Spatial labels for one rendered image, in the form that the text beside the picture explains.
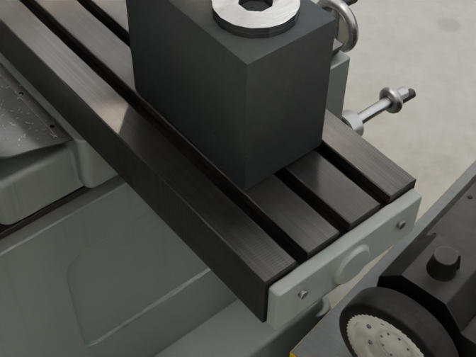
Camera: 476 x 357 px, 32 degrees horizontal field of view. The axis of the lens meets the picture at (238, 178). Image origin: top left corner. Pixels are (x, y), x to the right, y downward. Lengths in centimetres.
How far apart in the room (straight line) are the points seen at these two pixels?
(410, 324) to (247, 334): 51
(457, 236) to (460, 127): 108
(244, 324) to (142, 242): 40
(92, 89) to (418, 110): 153
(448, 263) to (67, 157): 58
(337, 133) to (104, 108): 29
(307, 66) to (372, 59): 174
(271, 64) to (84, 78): 33
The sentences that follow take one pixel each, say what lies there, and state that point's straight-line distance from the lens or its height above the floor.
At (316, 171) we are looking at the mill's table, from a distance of 96.
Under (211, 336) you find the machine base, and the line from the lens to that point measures 169.
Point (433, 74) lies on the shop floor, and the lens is 259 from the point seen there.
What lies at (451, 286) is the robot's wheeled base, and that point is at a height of 61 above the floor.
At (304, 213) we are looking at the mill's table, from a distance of 91.
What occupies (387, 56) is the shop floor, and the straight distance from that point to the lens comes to 263.
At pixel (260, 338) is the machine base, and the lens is 169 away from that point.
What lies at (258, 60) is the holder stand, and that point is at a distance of 81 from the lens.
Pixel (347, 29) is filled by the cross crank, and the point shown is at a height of 66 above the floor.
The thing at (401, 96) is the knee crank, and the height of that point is 54.
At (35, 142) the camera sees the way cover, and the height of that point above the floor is 88.
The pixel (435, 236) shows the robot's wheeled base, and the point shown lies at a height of 61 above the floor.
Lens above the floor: 164
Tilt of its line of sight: 48 degrees down
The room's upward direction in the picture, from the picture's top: 1 degrees clockwise
